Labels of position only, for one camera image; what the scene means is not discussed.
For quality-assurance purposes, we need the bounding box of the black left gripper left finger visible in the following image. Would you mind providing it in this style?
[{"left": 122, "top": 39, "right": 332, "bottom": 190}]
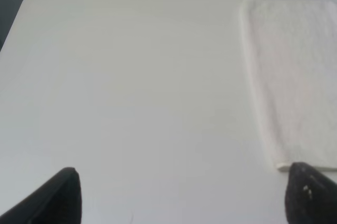
[{"left": 1, "top": 167, "right": 82, "bottom": 224}]

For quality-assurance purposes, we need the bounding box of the white towel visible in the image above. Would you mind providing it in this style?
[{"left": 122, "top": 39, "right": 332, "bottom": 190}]
[{"left": 240, "top": 0, "right": 336, "bottom": 171}]

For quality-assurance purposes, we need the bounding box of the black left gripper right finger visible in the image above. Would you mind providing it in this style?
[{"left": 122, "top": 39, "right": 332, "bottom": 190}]
[{"left": 285, "top": 162, "right": 336, "bottom": 223}]

